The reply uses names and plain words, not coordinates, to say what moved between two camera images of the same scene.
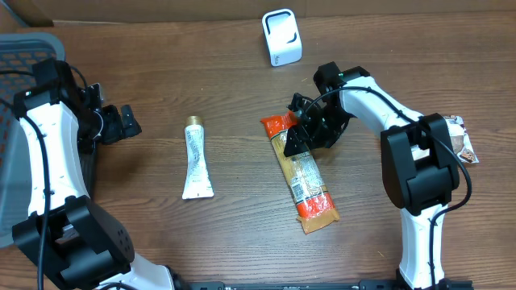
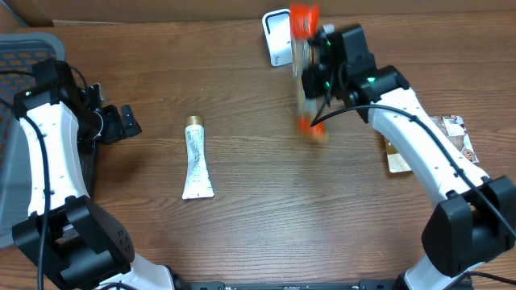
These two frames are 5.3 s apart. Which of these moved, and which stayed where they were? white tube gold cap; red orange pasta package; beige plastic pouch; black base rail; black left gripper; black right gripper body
Moved: red orange pasta package; black right gripper body
Stayed: beige plastic pouch; black left gripper; white tube gold cap; black base rail
